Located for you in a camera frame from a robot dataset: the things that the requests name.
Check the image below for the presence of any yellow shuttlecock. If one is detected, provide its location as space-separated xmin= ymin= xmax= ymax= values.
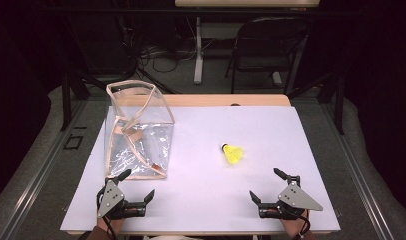
xmin=220 ymin=143 xmax=245 ymax=165

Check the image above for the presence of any black chair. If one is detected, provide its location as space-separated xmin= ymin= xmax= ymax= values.
xmin=224 ymin=16 xmax=310 ymax=95

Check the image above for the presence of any person's left hand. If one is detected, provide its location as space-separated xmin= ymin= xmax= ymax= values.
xmin=97 ymin=215 xmax=126 ymax=234

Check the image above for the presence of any white table mat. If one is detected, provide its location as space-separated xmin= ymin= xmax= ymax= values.
xmin=59 ymin=105 xmax=341 ymax=234

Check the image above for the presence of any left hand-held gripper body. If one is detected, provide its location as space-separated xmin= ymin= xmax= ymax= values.
xmin=96 ymin=178 xmax=148 ymax=221

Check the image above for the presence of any wooden table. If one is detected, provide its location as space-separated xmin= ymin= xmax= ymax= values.
xmin=59 ymin=93 xmax=341 ymax=236

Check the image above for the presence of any black floor socket plate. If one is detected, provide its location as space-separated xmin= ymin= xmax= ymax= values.
xmin=63 ymin=134 xmax=84 ymax=151

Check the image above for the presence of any white background desk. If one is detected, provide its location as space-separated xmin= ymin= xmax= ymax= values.
xmin=174 ymin=0 xmax=321 ymax=85

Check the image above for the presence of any bundle of floor cables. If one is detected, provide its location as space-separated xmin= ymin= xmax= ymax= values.
xmin=137 ymin=43 xmax=199 ymax=74

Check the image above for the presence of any person's right hand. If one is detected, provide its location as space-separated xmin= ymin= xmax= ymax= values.
xmin=280 ymin=209 xmax=311 ymax=239

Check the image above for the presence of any metal floor rail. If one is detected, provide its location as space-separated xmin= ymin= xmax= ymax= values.
xmin=0 ymin=99 xmax=89 ymax=240
xmin=319 ymin=99 xmax=397 ymax=240

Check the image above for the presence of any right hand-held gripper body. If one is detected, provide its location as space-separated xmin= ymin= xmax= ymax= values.
xmin=257 ymin=175 xmax=324 ymax=221

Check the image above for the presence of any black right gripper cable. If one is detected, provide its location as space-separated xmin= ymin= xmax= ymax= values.
xmin=296 ymin=214 xmax=312 ymax=240

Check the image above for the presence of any black metal stand leg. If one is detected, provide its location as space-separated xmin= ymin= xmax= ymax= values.
xmin=334 ymin=74 xmax=346 ymax=136
xmin=60 ymin=71 xmax=72 ymax=132

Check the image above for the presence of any clear plastic bag beige trim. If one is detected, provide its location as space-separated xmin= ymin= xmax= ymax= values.
xmin=104 ymin=79 xmax=176 ymax=181

